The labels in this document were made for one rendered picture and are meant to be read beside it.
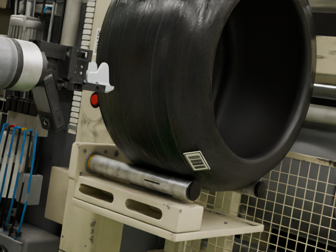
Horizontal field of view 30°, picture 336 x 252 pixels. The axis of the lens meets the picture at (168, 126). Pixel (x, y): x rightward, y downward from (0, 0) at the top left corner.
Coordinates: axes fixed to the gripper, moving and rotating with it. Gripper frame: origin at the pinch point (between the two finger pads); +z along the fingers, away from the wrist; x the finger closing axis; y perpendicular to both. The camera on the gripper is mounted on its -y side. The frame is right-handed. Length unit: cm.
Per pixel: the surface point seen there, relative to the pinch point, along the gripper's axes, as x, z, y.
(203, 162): -11.9, 20.3, -12.4
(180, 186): -5.7, 21.4, -18.9
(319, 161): -14, 70, -11
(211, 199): 47, 108, -36
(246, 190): -5, 49, -20
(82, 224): 33, 29, -38
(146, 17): 0.3, 8.4, 16.6
